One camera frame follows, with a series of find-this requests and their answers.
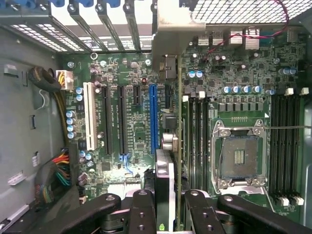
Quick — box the CPU socket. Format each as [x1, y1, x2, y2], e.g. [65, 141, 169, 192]
[211, 119, 269, 195]

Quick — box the thin locking lever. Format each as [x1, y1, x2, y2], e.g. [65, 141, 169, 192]
[263, 124, 306, 130]

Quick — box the white expansion slot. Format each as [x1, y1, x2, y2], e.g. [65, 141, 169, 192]
[82, 81, 98, 152]

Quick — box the long black expansion slot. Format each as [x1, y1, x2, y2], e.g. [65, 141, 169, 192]
[101, 85, 113, 156]
[117, 85, 128, 156]

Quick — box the metal slot cover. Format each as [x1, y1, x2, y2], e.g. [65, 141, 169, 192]
[96, 3, 125, 52]
[123, 3, 143, 52]
[69, 3, 109, 52]

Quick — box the short black expansion slot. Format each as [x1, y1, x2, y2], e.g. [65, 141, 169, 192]
[133, 85, 142, 107]

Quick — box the black sleeved power cable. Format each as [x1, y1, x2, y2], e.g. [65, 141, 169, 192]
[27, 66, 74, 147]

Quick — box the green motherboard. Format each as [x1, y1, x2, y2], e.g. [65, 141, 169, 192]
[57, 29, 308, 220]

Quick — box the open black PC case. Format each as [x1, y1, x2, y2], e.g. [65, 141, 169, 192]
[0, 0, 312, 234]

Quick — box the blue expansion slot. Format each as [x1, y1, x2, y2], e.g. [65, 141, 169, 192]
[148, 83, 158, 152]

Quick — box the multicolour wire bundle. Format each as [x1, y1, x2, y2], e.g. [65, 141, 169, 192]
[34, 147, 81, 208]

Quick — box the black RAM slot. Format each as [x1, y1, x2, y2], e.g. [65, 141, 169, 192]
[271, 94, 279, 195]
[278, 94, 286, 198]
[286, 87, 294, 205]

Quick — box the red and black twisted wire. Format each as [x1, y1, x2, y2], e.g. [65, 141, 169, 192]
[206, 0, 290, 54]

